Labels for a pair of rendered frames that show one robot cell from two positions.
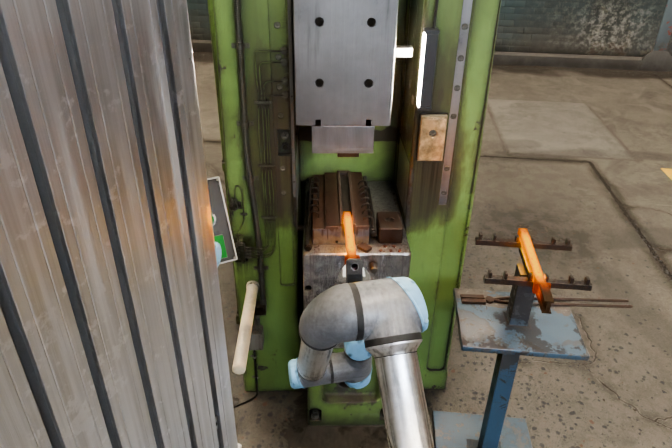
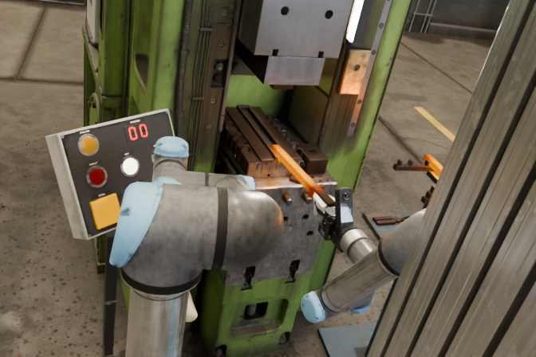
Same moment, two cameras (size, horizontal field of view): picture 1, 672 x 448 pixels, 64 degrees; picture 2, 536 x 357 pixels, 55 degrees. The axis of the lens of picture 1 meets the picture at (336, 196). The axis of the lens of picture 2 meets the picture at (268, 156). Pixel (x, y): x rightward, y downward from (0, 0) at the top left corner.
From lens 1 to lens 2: 0.73 m
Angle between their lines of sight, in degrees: 22
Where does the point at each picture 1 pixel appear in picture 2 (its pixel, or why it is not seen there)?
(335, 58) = not seen: outside the picture
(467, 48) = not seen: outside the picture
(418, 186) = (333, 119)
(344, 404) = (250, 336)
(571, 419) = not seen: hidden behind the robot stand
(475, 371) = not seen: hidden behind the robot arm
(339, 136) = (292, 67)
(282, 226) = (202, 162)
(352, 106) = (309, 37)
